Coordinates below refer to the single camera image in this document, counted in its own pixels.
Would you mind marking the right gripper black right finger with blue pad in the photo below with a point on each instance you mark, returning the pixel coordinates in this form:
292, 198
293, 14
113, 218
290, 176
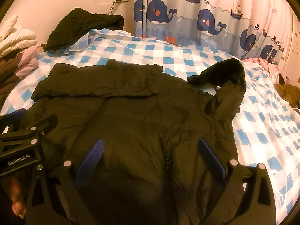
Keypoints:
246, 194

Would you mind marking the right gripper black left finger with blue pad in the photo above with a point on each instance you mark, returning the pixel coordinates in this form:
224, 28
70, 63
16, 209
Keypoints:
53, 197

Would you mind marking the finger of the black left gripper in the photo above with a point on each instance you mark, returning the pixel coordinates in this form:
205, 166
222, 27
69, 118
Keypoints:
10, 126

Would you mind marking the dark olive puffer jacket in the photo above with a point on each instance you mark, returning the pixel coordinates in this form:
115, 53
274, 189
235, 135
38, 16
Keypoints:
151, 171

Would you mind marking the brown folded clothes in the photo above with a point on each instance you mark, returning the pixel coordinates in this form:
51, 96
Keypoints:
9, 66

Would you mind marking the pink folded clothes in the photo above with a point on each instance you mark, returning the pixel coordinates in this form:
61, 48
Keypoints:
26, 61

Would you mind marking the person's left hand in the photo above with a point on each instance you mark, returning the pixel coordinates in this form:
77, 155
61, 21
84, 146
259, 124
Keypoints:
13, 189

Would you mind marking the blue white checkered bed cover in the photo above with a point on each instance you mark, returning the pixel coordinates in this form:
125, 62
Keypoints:
266, 129

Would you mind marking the white folded puffer garment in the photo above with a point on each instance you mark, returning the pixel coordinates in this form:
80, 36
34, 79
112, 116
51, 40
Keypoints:
14, 37

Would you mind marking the olive cloth at right edge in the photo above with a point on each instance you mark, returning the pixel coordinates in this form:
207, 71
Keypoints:
289, 93

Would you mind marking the dark garment at bed head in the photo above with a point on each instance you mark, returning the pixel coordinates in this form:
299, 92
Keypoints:
78, 23

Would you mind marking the pink crumpled cloth right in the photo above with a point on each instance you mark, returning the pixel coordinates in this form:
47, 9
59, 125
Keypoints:
271, 69

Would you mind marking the whale print curtain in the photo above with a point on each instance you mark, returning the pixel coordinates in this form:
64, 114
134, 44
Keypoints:
242, 28

